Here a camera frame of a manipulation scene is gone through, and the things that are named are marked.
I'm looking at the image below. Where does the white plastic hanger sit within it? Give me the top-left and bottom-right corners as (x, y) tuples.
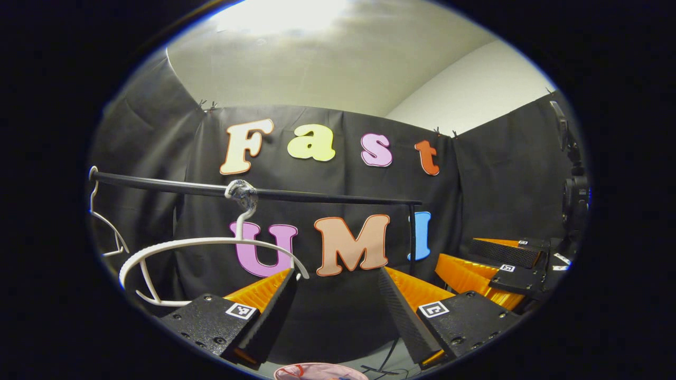
(89, 166), (130, 258)

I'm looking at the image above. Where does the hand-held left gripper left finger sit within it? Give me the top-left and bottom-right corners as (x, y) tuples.
(160, 268), (299, 366)

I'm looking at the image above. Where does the black clothes rack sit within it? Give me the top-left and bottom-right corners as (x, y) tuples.
(89, 170), (423, 264)

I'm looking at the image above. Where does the black cable bundle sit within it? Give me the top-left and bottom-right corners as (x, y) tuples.
(361, 338), (403, 376)

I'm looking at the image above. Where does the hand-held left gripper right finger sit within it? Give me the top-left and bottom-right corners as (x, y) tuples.
(378, 267), (523, 367)

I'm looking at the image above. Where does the white hanger with taped hook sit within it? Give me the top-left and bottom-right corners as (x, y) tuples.
(119, 179), (309, 308)

